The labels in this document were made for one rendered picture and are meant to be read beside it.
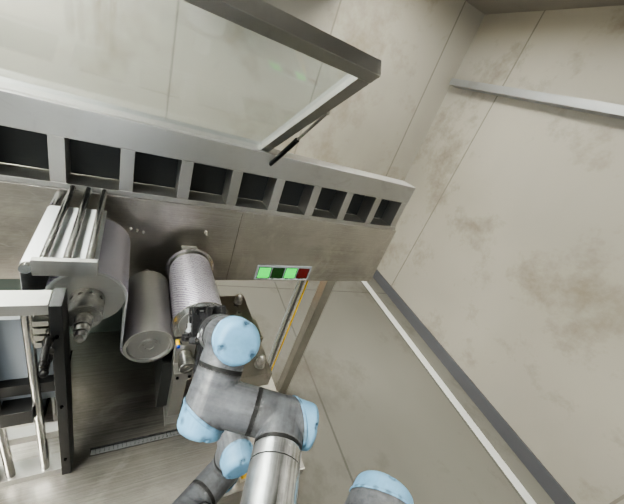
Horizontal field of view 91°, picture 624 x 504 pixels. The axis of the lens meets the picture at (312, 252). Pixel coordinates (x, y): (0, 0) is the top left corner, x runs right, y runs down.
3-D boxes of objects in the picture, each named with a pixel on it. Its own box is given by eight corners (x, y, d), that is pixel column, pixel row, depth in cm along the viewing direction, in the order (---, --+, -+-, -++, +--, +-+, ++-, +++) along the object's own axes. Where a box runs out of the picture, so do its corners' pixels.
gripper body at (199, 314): (220, 304, 75) (235, 306, 65) (219, 341, 74) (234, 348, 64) (186, 306, 71) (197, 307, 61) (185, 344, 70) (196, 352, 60)
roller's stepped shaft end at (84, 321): (69, 347, 58) (68, 335, 57) (74, 324, 63) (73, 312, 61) (90, 345, 60) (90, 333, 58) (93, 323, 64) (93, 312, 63)
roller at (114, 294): (47, 324, 67) (43, 272, 60) (67, 259, 85) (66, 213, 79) (123, 320, 74) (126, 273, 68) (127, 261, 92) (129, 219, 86)
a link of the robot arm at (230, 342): (206, 366, 46) (226, 311, 49) (192, 354, 55) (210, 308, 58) (253, 377, 50) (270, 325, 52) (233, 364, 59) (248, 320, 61)
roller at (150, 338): (121, 365, 80) (123, 332, 75) (124, 300, 99) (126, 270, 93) (171, 359, 86) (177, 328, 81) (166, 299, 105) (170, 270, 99)
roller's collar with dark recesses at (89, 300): (64, 330, 63) (63, 306, 60) (69, 310, 67) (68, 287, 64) (102, 328, 66) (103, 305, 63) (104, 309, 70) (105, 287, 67)
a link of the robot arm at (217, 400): (239, 456, 46) (263, 380, 50) (165, 436, 45) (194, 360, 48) (241, 439, 54) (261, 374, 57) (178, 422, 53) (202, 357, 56)
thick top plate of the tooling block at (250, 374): (221, 393, 98) (225, 380, 95) (202, 307, 127) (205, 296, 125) (267, 384, 106) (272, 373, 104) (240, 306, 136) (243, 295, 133)
